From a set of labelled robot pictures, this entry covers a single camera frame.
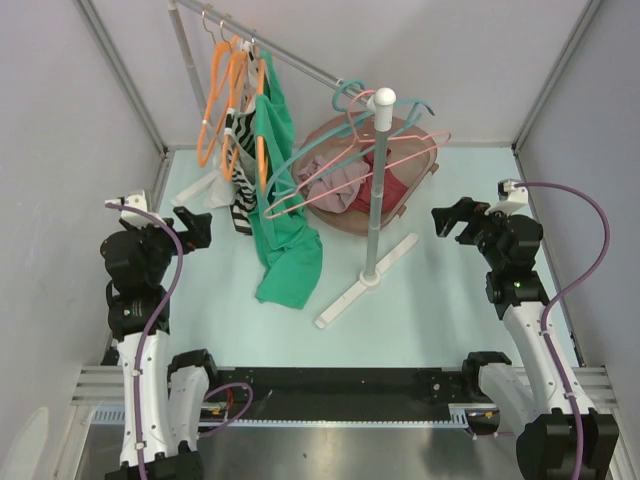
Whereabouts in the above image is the orange hanger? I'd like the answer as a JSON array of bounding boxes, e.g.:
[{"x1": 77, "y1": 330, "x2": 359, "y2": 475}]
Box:
[
  {"x1": 196, "y1": 4, "x2": 234, "y2": 168},
  {"x1": 214, "y1": 14, "x2": 248, "y2": 181},
  {"x1": 250, "y1": 38, "x2": 269, "y2": 196}
]

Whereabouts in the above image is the white garment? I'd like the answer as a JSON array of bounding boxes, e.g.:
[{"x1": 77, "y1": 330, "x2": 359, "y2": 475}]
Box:
[{"x1": 205, "y1": 36, "x2": 245, "y2": 208}]

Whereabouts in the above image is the black white striped top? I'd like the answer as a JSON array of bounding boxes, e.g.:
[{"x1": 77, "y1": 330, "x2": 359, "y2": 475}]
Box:
[{"x1": 224, "y1": 41, "x2": 257, "y2": 236}]

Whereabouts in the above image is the grey clothes rack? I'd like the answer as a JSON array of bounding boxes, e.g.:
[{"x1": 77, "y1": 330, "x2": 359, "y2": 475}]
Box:
[{"x1": 180, "y1": 1, "x2": 432, "y2": 329}]

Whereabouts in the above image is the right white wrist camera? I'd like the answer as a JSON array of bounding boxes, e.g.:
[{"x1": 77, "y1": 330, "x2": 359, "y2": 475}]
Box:
[{"x1": 486, "y1": 179, "x2": 529, "y2": 216}]

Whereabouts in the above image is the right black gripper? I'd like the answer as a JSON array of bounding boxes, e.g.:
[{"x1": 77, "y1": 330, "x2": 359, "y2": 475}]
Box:
[{"x1": 430, "y1": 197, "x2": 514, "y2": 271}]

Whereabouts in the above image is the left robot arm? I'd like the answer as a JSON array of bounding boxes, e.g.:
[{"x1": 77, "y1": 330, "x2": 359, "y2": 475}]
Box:
[{"x1": 100, "y1": 204, "x2": 221, "y2": 479}]

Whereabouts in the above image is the white cable duct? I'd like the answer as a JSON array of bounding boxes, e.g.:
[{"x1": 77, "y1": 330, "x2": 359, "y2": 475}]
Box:
[{"x1": 92, "y1": 402, "x2": 501, "y2": 429}]

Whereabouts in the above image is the red garment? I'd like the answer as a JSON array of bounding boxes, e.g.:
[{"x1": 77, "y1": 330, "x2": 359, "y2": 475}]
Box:
[{"x1": 345, "y1": 152, "x2": 408, "y2": 213}]

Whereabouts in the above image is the brown plastic basket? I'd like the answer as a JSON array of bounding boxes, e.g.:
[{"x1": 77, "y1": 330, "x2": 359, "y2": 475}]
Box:
[{"x1": 291, "y1": 115, "x2": 438, "y2": 237}]

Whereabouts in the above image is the green tank top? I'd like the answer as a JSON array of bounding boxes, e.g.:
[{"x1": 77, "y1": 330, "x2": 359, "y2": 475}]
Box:
[{"x1": 249, "y1": 50, "x2": 323, "y2": 310}]

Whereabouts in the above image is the mauve pink tank top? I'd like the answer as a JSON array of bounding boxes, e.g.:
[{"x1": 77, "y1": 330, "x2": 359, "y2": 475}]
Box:
[{"x1": 301, "y1": 158, "x2": 370, "y2": 214}]

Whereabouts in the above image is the teal hanger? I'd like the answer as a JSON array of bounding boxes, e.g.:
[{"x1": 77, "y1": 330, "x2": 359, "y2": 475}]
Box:
[{"x1": 263, "y1": 77, "x2": 436, "y2": 246}]

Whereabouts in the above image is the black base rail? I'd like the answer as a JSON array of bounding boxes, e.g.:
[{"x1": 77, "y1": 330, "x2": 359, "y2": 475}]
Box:
[{"x1": 208, "y1": 367, "x2": 490, "y2": 423}]

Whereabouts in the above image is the pink hanger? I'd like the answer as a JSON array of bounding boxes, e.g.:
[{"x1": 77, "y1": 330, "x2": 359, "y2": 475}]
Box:
[{"x1": 264, "y1": 88, "x2": 452, "y2": 219}]

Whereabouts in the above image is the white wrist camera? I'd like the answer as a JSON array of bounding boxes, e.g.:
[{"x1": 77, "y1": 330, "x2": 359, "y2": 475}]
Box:
[
  {"x1": 104, "y1": 189, "x2": 149, "y2": 228},
  {"x1": 486, "y1": 179, "x2": 529, "y2": 216}
]

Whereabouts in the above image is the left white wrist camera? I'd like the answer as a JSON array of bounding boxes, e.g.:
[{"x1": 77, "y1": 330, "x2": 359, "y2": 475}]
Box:
[{"x1": 104, "y1": 189, "x2": 149, "y2": 228}]

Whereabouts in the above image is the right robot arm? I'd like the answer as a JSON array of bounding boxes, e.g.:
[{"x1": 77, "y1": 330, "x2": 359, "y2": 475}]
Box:
[{"x1": 431, "y1": 197, "x2": 619, "y2": 479}]

